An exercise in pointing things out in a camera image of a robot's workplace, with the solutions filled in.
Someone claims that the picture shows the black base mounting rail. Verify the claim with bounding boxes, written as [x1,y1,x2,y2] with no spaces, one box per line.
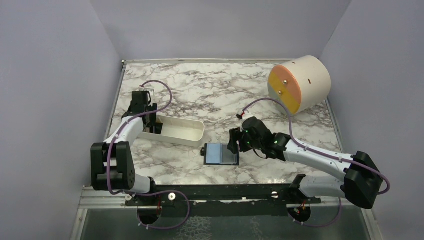
[125,183,321,218]

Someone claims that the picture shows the white plastic tray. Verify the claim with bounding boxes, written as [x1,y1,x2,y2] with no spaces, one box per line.
[137,115,205,147]

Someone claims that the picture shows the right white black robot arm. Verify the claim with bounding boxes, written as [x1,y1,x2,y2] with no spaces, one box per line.
[227,117,384,209]

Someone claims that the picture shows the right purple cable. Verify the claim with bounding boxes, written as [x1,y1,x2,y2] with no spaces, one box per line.
[236,97,392,229]

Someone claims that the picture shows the aluminium table frame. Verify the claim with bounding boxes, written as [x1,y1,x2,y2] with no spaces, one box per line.
[72,59,376,240]

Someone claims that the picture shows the black card holder blue sleeves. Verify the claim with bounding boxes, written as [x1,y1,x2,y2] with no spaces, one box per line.
[200,143,240,166]

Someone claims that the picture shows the cream cylinder drum colored face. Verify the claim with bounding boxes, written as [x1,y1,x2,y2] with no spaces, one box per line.
[267,55,332,115]

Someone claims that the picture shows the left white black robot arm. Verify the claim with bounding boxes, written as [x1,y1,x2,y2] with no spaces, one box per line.
[90,90,163,206]

